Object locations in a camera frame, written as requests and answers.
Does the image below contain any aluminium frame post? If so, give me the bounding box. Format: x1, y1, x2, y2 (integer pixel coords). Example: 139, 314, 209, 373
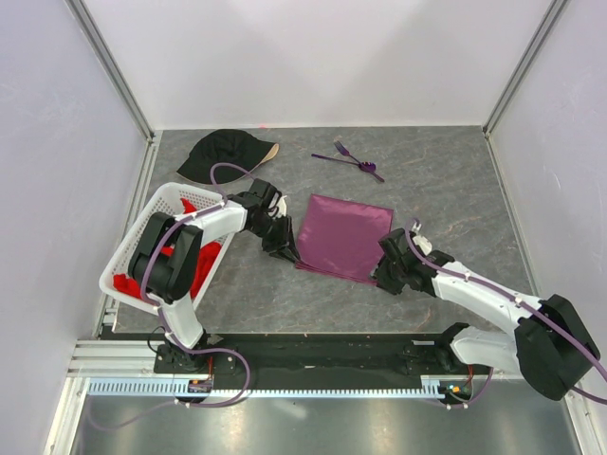
482, 0, 570, 138
64, 0, 157, 142

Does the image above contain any purple fork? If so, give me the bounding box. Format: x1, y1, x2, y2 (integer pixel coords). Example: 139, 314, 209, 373
333, 140, 363, 168

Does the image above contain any left aluminium frame post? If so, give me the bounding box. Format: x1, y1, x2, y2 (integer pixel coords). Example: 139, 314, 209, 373
64, 0, 157, 142

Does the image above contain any white plastic basket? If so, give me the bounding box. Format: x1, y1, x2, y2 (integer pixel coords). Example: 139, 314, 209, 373
98, 184, 241, 317

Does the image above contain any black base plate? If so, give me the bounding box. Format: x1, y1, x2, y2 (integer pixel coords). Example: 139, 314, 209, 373
154, 334, 489, 389

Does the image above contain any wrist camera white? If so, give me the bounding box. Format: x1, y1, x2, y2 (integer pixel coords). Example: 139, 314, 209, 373
411, 223, 432, 256
270, 195, 288, 218

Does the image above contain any right aluminium frame post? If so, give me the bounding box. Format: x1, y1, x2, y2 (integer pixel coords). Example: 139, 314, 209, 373
482, 0, 570, 138

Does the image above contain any purple spoon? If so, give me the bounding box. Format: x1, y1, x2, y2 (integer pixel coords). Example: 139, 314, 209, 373
310, 154, 385, 183

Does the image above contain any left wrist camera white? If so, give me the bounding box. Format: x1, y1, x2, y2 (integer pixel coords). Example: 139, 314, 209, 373
270, 195, 288, 218

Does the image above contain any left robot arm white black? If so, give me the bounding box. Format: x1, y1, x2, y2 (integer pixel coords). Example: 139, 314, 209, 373
127, 179, 300, 373

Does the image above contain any purple cloth napkin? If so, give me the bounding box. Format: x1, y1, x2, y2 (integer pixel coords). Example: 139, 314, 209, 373
296, 194, 394, 284

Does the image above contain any black bucket hat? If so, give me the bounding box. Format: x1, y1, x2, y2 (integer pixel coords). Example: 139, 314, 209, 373
176, 129, 280, 185

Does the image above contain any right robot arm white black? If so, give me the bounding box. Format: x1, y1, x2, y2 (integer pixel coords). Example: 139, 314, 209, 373
373, 223, 606, 401

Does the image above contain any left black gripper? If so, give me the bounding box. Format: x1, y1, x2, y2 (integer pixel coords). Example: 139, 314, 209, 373
248, 214, 300, 264

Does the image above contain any red cloth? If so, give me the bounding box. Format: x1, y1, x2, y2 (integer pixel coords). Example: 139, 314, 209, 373
101, 196, 223, 303

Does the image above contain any blue cable duct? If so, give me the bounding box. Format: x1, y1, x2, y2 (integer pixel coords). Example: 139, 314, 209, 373
88, 377, 464, 399

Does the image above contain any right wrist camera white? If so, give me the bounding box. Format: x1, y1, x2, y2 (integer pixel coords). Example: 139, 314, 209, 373
411, 223, 432, 256

